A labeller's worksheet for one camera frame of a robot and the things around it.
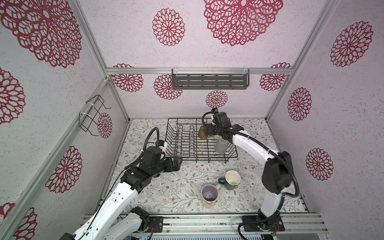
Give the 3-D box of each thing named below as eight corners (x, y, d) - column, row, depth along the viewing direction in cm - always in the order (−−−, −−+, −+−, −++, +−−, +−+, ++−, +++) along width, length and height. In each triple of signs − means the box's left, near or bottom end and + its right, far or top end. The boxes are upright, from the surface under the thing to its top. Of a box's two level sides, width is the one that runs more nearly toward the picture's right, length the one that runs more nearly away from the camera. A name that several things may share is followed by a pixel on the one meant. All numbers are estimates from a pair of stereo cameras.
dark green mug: (227, 196, 85) (231, 189, 75) (217, 186, 89) (220, 177, 79) (238, 185, 89) (244, 177, 79) (228, 175, 93) (232, 167, 83)
